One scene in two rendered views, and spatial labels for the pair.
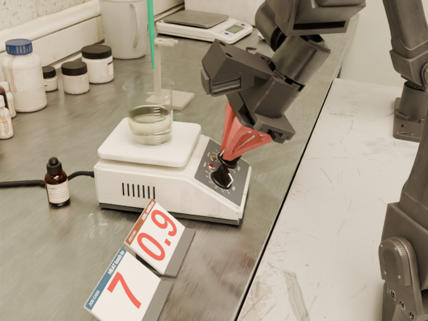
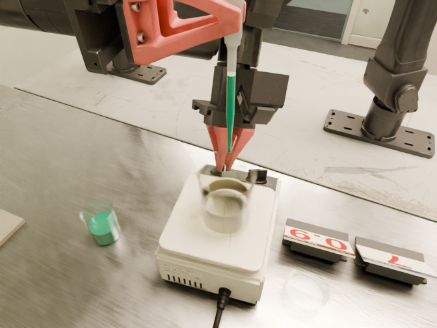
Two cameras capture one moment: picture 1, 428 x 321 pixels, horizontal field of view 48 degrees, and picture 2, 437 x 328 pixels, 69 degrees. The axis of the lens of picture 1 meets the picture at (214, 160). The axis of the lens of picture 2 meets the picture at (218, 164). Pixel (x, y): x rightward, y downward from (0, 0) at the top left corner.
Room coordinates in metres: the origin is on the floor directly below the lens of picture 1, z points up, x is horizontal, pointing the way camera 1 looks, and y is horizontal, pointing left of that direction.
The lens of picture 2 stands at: (0.58, 0.31, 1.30)
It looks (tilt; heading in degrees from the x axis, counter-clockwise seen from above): 45 degrees down; 277
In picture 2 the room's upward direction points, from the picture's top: straight up
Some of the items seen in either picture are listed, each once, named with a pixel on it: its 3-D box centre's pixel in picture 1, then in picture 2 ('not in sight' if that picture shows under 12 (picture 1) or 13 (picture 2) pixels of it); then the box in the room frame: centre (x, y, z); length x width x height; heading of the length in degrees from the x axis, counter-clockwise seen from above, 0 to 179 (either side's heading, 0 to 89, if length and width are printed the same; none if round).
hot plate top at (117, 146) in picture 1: (152, 139); (220, 217); (0.60, 0.09, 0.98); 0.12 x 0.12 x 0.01; 81
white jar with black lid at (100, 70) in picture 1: (97, 64); not in sight; (1.06, 0.27, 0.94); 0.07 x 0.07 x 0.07
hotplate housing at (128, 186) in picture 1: (171, 169); (225, 220); (0.59, 0.06, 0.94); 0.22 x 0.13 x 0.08; 81
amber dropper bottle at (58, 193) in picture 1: (56, 179); not in sight; (0.56, 0.22, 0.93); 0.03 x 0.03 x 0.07
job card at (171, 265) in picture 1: (162, 235); (317, 236); (0.47, 0.06, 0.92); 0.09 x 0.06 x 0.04; 168
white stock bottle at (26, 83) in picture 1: (23, 74); not in sight; (0.89, 0.38, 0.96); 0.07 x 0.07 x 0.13
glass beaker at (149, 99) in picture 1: (148, 113); (227, 198); (0.59, 0.09, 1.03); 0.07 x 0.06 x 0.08; 131
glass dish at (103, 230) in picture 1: (104, 229); (305, 291); (0.49, 0.13, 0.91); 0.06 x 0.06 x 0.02
